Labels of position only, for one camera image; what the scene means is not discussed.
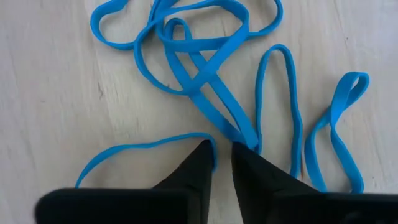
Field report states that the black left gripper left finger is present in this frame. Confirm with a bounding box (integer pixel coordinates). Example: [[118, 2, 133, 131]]
[[34, 139, 217, 224]]

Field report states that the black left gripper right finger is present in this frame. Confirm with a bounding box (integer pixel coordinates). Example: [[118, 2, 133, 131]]
[[231, 141, 398, 224]]

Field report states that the orange red small toy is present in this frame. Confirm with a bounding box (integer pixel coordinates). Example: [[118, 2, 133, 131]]
[[74, 132, 218, 189]]

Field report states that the blue rubber band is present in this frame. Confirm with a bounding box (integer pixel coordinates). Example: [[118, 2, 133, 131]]
[[155, 17, 261, 153], [303, 71, 371, 194], [133, 0, 250, 96], [90, 0, 284, 51], [254, 43, 305, 180]]

